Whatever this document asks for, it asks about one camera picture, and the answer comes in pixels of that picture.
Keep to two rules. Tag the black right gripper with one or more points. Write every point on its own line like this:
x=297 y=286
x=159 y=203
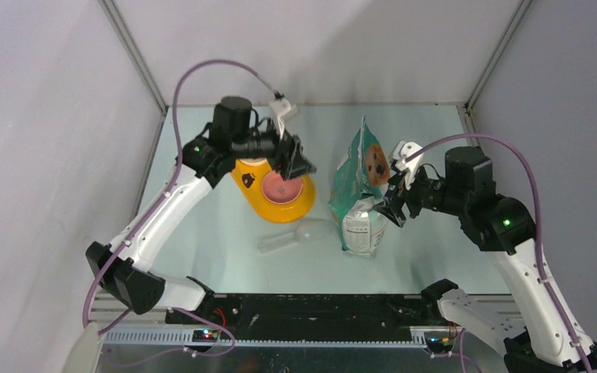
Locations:
x=395 y=198

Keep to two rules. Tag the clear plastic food scoop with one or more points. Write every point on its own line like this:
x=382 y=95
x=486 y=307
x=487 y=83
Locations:
x=306 y=230

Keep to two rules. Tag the green white pet food bag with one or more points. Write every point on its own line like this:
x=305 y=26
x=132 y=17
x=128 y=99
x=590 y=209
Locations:
x=359 y=182

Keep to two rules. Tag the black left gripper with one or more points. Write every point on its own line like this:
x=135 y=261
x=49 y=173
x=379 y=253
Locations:
x=300 y=165

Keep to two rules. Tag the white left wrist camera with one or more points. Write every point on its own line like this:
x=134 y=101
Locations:
x=281 y=111

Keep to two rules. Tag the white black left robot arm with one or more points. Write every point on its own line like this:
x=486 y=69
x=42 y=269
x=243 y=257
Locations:
x=123 y=267

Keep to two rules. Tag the yellow double bowl feeder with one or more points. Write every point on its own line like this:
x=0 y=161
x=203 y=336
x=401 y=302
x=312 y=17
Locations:
x=248 y=174

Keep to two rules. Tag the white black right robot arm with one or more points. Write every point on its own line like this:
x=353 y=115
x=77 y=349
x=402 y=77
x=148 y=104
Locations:
x=546 y=338

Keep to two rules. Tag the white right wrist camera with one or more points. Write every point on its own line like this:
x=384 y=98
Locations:
x=405 y=162

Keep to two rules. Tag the left controller board with LEDs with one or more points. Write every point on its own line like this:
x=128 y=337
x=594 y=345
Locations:
x=205 y=336

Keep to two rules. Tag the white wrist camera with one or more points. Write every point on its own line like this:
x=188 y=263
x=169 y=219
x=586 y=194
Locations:
x=405 y=162
x=281 y=111

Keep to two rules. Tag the right controller board with LEDs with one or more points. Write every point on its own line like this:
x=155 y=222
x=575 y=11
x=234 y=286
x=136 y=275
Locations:
x=439 y=345

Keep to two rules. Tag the controller board with leds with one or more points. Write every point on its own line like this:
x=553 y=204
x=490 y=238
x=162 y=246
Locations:
x=205 y=336
x=439 y=345

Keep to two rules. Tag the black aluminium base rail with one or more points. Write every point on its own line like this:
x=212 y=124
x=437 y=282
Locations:
x=267 y=320

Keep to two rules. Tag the pink cat ear bowl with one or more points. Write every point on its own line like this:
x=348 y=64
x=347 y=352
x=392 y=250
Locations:
x=279 y=191

